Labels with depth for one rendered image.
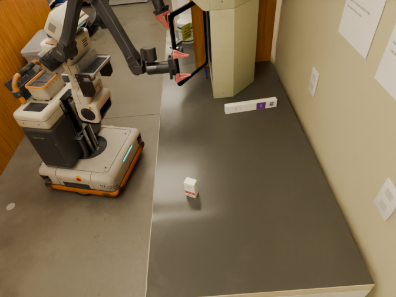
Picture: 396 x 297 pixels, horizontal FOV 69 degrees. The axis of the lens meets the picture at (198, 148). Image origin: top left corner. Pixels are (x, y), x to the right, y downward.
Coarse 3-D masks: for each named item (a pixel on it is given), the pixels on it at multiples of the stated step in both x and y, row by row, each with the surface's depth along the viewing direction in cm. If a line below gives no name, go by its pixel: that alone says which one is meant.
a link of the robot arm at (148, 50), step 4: (144, 48) 131; (148, 48) 131; (152, 48) 131; (140, 52) 134; (144, 52) 132; (148, 52) 131; (152, 52) 131; (144, 56) 133; (148, 56) 132; (152, 56) 132; (156, 56) 134; (140, 60) 135; (144, 60) 135; (148, 60) 133; (152, 60) 133; (144, 64) 138; (132, 68) 137; (136, 68) 136; (140, 68) 136; (144, 68) 138; (136, 72) 138; (140, 72) 137; (144, 72) 138
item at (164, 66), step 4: (168, 56) 135; (168, 60) 132; (160, 64) 135; (164, 64) 135; (168, 64) 133; (160, 68) 135; (164, 68) 135; (168, 68) 135; (160, 72) 137; (164, 72) 137; (168, 72) 137; (172, 76) 138
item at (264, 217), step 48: (192, 96) 165; (240, 96) 161; (192, 144) 136; (240, 144) 134; (288, 144) 131; (240, 192) 114; (288, 192) 113; (192, 240) 101; (240, 240) 100; (288, 240) 98; (336, 240) 97; (192, 288) 90; (240, 288) 89; (288, 288) 88; (336, 288) 87
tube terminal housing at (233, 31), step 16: (224, 0) 126; (240, 0) 130; (256, 0) 138; (224, 16) 131; (240, 16) 135; (256, 16) 144; (224, 32) 136; (240, 32) 140; (256, 32) 151; (224, 48) 142; (240, 48) 146; (224, 64) 148; (240, 64) 153; (224, 80) 154; (240, 80) 160; (224, 96) 161
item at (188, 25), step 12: (192, 12) 150; (180, 24) 145; (192, 24) 153; (180, 36) 148; (192, 36) 157; (192, 48) 161; (204, 48) 171; (180, 60) 156; (192, 60) 165; (204, 60) 176; (180, 72) 160; (192, 72) 169
